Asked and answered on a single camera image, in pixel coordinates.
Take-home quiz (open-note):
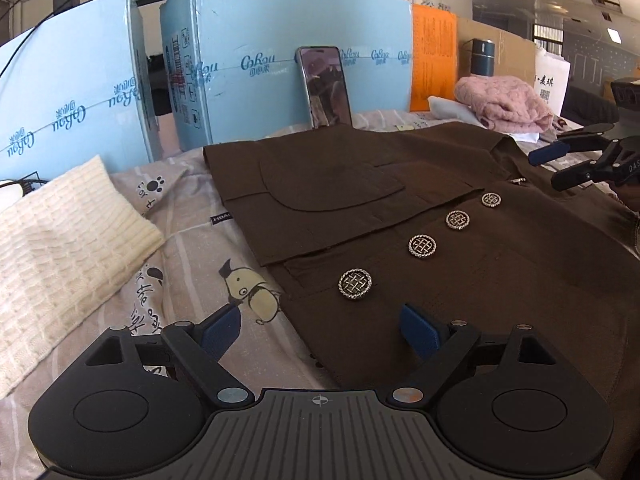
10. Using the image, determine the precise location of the light blue cardboard box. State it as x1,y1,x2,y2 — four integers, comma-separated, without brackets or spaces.
160,0,416,152
0,0,166,184

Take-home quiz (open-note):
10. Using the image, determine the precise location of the dark blue thermos cup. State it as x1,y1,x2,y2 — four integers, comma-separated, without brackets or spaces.
469,37,496,79

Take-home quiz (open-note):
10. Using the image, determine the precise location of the orange paper sheet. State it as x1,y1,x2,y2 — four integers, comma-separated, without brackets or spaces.
410,2,459,113

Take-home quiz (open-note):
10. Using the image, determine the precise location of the cartoon printed bed sheet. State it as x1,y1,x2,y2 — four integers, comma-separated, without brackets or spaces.
0,109,621,461

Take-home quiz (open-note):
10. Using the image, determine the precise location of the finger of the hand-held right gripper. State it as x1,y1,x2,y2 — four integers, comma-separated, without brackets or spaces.
550,156,622,192
528,122,617,166

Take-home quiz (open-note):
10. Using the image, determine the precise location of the black cable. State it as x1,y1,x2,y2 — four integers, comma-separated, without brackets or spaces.
0,0,108,73
0,170,47,195

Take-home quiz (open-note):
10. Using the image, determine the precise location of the white folded cloth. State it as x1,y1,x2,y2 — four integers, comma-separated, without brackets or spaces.
427,96,542,146

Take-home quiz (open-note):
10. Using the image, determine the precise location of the smartphone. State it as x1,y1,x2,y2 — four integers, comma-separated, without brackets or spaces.
295,46,354,130

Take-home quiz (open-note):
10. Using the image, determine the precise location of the brown cardboard panel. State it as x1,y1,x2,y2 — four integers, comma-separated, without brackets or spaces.
456,17,539,87

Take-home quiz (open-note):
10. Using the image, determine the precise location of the brown buttoned jacket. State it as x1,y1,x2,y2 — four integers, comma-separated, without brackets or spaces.
202,122,640,441

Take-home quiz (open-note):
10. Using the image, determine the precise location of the white printed paper bag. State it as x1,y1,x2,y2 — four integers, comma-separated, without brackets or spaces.
534,49,571,117

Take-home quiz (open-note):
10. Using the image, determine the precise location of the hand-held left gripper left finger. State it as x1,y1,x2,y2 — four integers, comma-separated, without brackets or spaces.
85,304,254,407

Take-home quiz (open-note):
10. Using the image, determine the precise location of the black box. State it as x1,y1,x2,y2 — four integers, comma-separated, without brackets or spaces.
611,77,640,110

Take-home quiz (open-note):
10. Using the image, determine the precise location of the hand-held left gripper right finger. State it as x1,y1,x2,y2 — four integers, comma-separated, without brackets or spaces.
386,302,558,407

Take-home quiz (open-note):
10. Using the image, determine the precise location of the pink knitted sweater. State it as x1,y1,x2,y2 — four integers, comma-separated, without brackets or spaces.
454,75,555,134

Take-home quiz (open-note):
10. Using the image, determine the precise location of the cream knitted sweater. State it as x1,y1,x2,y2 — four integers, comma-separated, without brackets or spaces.
0,155,166,402

